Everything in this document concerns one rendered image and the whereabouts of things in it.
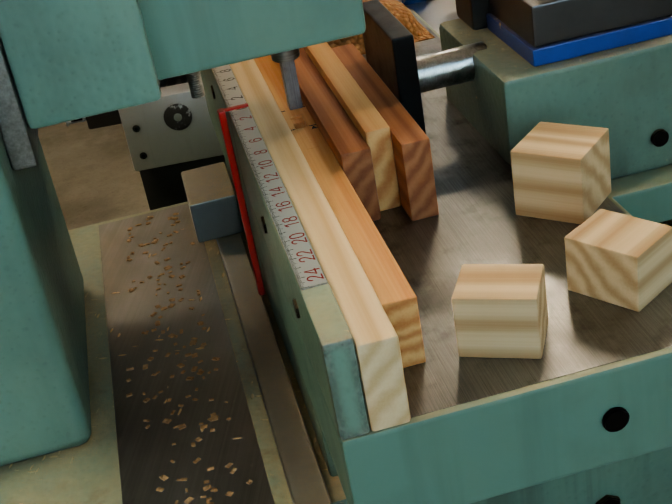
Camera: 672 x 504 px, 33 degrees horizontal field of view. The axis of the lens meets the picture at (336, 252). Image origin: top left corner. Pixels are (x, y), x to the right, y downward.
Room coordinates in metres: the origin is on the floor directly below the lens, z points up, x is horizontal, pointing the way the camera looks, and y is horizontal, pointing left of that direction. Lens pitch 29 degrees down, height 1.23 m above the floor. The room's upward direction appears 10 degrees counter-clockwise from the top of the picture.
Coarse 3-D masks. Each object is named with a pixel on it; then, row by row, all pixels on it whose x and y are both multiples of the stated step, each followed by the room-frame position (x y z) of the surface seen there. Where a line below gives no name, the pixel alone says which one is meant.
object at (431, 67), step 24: (384, 24) 0.71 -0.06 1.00; (384, 48) 0.70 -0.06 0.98; (408, 48) 0.68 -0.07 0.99; (456, 48) 0.73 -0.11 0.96; (480, 48) 0.73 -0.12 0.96; (384, 72) 0.71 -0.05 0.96; (408, 72) 0.68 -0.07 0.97; (432, 72) 0.72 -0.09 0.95; (456, 72) 0.72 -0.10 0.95; (408, 96) 0.68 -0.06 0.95
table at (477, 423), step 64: (448, 128) 0.74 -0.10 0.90; (448, 192) 0.64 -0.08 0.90; (512, 192) 0.63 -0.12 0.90; (640, 192) 0.65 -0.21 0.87; (448, 256) 0.56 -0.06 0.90; (512, 256) 0.55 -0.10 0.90; (448, 320) 0.50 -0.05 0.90; (576, 320) 0.47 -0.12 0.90; (640, 320) 0.46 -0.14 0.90; (448, 384) 0.44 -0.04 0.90; (512, 384) 0.43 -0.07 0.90; (576, 384) 0.43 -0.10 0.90; (640, 384) 0.43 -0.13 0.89; (384, 448) 0.41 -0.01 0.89; (448, 448) 0.42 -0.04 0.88; (512, 448) 0.42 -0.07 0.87; (576, 448) 0.43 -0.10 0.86; (640, 448) 0.43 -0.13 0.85
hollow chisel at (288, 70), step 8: (280, 64) 0.71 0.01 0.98; (288, 64) 0.71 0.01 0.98; (288, 72) 0.71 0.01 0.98; (296, 72) 0.71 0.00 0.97; (288, 80) 0.71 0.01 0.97; (296, 80) 0.71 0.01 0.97; (288, 88) 0.71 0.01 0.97; (296, 88) 0.71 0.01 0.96; (288, 96) 0.71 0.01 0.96; (296, 96) 0.71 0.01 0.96; (288, 104) 0.71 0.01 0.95; (296, 104) 0.71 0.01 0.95
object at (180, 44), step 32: (160, 0) 0.67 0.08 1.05; (192, 0) 0.67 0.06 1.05; (224, 0) 0.67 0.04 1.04; (256, 0) 0.67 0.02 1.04; (288, 0) 0.68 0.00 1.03; (320, 0) 0.68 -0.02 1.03; (352, 0) 0.68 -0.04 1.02; (160, 32) 0.67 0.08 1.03; (192, 32) 0.67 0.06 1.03; (224, 32) 0.67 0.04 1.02; (256, 32) 0.67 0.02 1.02; (288, 32) 0.68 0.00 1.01; (320, 32) 0.68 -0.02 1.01; (352, 32) 0.68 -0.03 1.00; (160, 64) 0.66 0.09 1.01; (192, 64) 0.67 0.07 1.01; (224, 64) 0.67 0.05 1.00
